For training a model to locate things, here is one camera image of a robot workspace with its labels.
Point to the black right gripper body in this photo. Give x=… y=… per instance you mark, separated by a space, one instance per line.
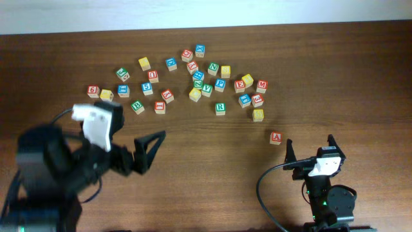
x=300 y=173

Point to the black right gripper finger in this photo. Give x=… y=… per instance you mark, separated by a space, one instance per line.
x=332 y=142
x=290 y=155

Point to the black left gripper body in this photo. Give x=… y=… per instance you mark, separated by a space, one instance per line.
x=129 y=158

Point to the green R block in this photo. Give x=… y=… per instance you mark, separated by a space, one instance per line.
x=220 y=109

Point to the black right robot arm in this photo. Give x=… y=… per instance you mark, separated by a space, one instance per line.
x=332 y=206

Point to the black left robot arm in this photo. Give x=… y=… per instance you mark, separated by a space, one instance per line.
x=54 y=167

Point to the red A block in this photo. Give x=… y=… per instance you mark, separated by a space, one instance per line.
x=276 y=138

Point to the green B block left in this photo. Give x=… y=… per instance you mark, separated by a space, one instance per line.
x=94 y=117

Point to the green b block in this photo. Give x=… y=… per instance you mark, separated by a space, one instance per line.
x=94 y=117
x=137 y=107

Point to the yellow S block near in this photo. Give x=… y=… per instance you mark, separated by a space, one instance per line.
x=258 y=115

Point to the yellow s block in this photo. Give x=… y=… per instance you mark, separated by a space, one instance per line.
x=225 y=72
x=258 y=115

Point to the green B block centre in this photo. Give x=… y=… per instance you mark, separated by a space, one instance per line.
x=137 y=107

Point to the red I block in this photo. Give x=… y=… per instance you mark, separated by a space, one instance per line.
x=159 y=107

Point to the red 3 block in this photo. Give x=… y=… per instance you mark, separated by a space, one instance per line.
x=257 y=100

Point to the red 6 block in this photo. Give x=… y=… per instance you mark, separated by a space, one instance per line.
x=93 y=91

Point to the blue E block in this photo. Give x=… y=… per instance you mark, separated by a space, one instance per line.
x=244 y=100

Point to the blue 5 block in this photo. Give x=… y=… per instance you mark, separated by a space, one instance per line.
x=147 y=88

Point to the red M block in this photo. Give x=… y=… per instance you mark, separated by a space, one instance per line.
x=262 y=86

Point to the green J block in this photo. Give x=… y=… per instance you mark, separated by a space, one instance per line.
x=122 y=74

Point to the yellow block centre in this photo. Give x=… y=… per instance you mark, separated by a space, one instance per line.
x=195 y=95

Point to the red U block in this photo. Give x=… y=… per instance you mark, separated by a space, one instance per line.
x=153 y=76

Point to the red E block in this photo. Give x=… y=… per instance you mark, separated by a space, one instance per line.
x=239 y=86

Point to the yellow block right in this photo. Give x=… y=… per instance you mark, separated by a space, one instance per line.
x=248 y=80

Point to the green Z block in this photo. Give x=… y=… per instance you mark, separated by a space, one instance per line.
x=198 y=84

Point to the green V block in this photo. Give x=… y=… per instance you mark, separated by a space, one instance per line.
x=206 y=90

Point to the yellow block far left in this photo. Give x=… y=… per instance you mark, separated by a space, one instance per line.
x=144 y=63

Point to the blue P block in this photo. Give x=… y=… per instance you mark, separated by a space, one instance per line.
x=220 y=85

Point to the blue block centre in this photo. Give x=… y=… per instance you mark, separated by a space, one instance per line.
x=198 y=76

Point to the blue D block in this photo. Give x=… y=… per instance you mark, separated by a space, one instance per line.
x=171 y=64

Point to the red Y block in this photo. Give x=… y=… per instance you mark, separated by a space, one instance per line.
x=192 y=67

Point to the yellow S block far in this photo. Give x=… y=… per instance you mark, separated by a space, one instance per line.
x=225 y=72

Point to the red C block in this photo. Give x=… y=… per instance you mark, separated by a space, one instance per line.
x=187 y=56

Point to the green N block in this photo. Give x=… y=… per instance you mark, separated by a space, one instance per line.
x=213 y=68

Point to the blue X block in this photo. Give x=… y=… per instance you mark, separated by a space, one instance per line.
x=200 y=50

